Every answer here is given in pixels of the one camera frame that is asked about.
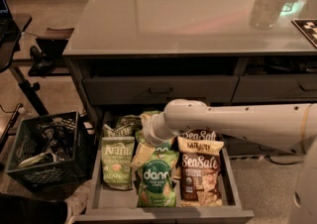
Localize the green Kettle jalapeno bag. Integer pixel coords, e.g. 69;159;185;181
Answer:
101;136;135;190

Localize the dark green plastic crate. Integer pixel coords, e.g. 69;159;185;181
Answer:
5;112;88;191

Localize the middle green Kettle chip bag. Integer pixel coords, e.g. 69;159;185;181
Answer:
102;124;133;137

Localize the rear green Kettle chip bag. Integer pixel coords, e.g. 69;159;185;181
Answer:
116;115;142;128

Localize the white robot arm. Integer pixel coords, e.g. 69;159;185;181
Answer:
140;99;317;224

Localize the grey drawer cabinet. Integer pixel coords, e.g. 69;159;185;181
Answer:
62;0;317;224

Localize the grey top right drawer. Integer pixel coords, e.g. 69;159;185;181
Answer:
233;74;317;103

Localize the middle green Dang chip bag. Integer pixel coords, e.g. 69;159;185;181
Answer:
135;131;174;152

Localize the black side desk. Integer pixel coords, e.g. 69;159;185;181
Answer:
0;0;48;115

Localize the black floor cable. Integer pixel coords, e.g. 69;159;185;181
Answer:
264;155;305;167

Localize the grey bottom right drawer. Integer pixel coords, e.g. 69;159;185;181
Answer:
224;136;286;156

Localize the black white fiducial marker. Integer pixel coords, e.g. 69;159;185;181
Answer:
292;19;317;48

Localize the green kettle chip bag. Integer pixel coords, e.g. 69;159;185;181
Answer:
102;124;133;137
116;115;142;128

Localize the brown sea salt bag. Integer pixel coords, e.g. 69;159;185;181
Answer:
182;129;217;141
177;137;224;207

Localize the front green Dang chip bag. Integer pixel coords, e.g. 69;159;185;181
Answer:
138;151;178;207

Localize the middle brown Sea Salt bag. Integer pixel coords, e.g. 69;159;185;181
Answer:
182;129;217;141

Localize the grey top left drawer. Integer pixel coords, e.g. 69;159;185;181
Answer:
82;75;238;105

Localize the front brown Sea Salt bag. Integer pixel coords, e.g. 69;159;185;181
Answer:
177;137;224;207

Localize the open grey middle drawer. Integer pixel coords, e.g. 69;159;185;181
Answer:
77;108;255;224

